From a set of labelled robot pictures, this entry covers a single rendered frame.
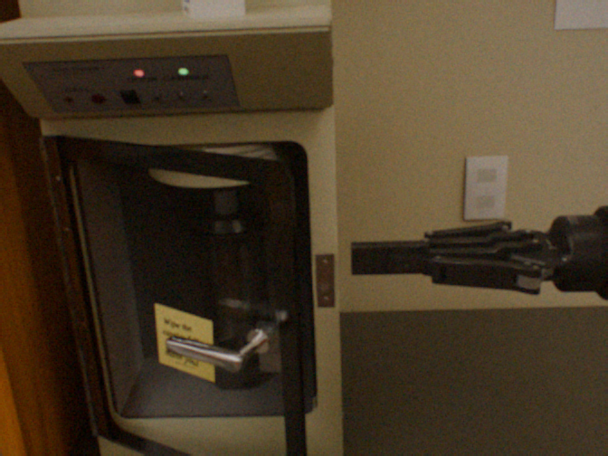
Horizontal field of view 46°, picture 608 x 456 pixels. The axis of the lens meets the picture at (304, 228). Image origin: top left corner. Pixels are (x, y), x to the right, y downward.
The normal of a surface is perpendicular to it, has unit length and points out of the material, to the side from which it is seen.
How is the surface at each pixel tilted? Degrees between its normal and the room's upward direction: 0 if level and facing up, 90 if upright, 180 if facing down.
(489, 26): 90
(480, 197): 90
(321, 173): 90
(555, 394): 0
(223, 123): 90
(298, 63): 135
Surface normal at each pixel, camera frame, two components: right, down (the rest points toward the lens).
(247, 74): 0.01, 0.92
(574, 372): -0.04, -0.93
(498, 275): -0.27, 0.36
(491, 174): -0.03, 0.37
